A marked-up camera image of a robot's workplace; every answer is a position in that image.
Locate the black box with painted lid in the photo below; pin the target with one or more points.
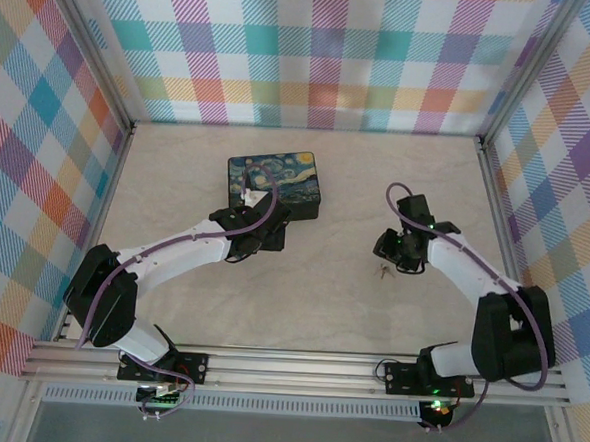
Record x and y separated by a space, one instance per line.
302 181

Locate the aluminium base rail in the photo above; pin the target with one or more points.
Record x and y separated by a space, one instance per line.
291 371

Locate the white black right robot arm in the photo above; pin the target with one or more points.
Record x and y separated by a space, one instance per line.
508 334

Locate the aluminium frame post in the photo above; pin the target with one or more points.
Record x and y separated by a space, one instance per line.
534 70
92 53

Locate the circuit board with green light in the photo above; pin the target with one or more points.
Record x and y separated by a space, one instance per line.
436 410

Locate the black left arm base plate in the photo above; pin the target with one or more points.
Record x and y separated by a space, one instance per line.
191 367

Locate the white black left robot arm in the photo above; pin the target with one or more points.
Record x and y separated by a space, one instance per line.
183 249

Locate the aluminium side rail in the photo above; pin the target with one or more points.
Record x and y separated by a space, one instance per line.
497 193
117 170

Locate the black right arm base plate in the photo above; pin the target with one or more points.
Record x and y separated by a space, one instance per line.
400 380

